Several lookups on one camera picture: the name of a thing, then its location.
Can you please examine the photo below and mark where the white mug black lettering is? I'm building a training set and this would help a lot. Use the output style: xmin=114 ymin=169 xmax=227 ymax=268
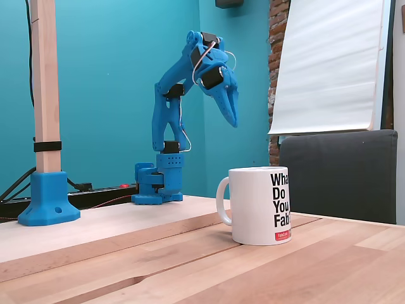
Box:
xmin=216 ymin=165 xmax=292 ymax=246

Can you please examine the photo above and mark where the white flipchart pad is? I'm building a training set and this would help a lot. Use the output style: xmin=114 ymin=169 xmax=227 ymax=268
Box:
xmin=267 ymin=0 xmax=394 ymax=136

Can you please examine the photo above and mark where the black power strip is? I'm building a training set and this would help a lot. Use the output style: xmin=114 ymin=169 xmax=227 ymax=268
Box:
xmin=0 ymin=184 xmax=140 ymax=217

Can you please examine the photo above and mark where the pale wooden base board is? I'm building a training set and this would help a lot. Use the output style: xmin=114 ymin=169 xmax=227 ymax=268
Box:
xmin=0 ymin=194 xmax=232 ymax=263

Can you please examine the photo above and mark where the black wall box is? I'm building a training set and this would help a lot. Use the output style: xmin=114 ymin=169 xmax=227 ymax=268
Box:
xmin=215 ymin=0 xmax=246 ymax=9

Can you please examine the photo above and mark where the thin red wire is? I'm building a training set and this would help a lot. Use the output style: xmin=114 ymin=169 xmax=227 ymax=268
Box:
xmin=0 ymin=195 xmax=134 ymax=223

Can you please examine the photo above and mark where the wooden post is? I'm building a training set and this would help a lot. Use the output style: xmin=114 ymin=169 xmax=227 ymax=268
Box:
xmin=30 ymin=0 xmax=63 ymax=174

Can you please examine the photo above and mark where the black strap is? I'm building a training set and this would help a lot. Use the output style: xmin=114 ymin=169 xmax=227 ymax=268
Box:
xmin=33 ymin=141 xmax=63 ymax=153

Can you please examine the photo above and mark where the black cable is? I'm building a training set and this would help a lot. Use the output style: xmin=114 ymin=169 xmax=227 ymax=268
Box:
xmin=25 ymin=0 xmax=36 ymax=110

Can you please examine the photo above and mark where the blue post base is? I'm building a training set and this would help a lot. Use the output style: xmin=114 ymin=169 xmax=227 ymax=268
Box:
xmin=17 ymin=170 xmax=82 ymax=227

